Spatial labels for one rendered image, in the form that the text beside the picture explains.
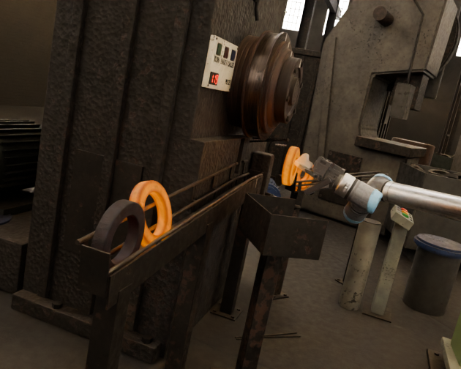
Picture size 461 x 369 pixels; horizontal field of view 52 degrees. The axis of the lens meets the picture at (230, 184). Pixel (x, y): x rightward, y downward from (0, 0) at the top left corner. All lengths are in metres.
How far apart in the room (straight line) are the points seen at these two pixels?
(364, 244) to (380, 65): 2.38
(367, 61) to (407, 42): 0.38
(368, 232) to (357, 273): 0.24
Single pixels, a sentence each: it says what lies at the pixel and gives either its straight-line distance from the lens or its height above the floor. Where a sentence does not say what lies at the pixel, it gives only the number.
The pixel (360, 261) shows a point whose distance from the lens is 2.74.
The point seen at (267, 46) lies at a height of 1.26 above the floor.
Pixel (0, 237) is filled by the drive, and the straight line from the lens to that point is 2.32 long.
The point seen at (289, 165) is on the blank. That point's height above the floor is 0.84.
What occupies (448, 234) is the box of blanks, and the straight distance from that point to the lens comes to 4.18.
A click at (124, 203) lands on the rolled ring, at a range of 1.12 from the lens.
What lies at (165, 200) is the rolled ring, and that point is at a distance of 1.38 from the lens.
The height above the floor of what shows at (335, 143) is 0.77.
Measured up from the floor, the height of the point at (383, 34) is 1.84.
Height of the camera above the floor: 1.07
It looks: 11 degrees down
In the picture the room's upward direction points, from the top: 11 degrees clockwise
